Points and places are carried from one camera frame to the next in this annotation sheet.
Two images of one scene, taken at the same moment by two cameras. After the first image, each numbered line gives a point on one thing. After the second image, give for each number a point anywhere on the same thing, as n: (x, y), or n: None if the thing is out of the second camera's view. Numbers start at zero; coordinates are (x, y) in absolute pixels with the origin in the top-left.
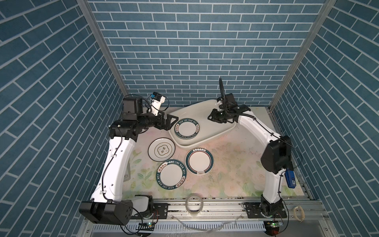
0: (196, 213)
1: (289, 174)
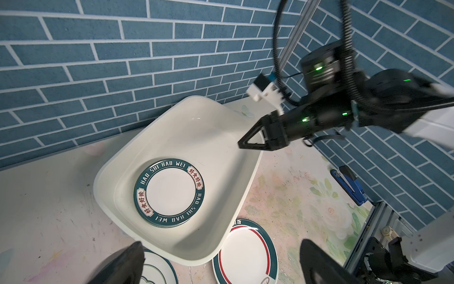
0: None
1: (347, 179)
